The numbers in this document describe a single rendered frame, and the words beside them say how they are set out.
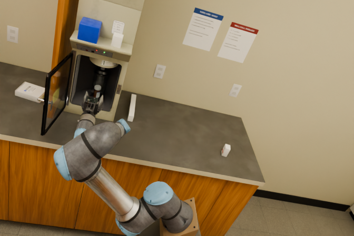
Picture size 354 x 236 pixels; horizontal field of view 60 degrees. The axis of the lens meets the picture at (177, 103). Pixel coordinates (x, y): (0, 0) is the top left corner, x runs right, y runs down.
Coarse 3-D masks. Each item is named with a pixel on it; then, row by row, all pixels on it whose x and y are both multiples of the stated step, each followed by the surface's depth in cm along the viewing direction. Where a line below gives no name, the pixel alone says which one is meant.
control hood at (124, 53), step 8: (72, 40) 156; (80, 40) 157; (104, 40) 166; (96, 48) 162; (104, 48) 160; (112, 48) 161; (120, 48) 164; (128, 48) 167; (112, 56) 170; (120, 56) 168; (128, 56) 165
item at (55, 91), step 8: (64, 64) 163; (56, 72) 155; (64, 72) 167; (56, 80) 159; (64, 80) 172; (56, 88) 163; (64, 88) 177; (48, 96) 155; (56, 96) 168; (64, 96) 182; (56, 104) 172; (48, 112) 163; (56, 112) 177; (48, 120) 168
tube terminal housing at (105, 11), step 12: (84, 0) 156; (96, 0) 157; (84, 12) 160; (96, 12) 160; (108, 12) 161; (120, 12) 161; (132, 12) 161; (108, 24) 164; (132, 24) 165; (108, 36) 168; (132, 36) 169; (72, 48) 171; (108, 60) 176; (120, 60) 177; (72, 84) 185; (120, 84) 186; (72, 108) 194; (108, 120) 202
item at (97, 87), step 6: (96, 66) 193; (96, 72) 188; (96, 78) 190; (102, 78) 190; (108, 78) 195; (96, 84) 192; (102, 84) 192; (96, 90) 194; (102, 90) 195; (96, 96) 197
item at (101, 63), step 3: (90, 57) 183; (90, 60) 182; (93, 60) 180; (96, 60) 180; (99, 60) 179; (102, 60) 179; (96, 63) 180; (99, 63) 180; (102, 63) 180; (105, 63) 180; (108, 63) 181; (111, 63) 182; (114, 63) 184; (102, 66) 180; (105, 66) 180; (108, 66) 181; (111, 66) 182; (114, 66) 184
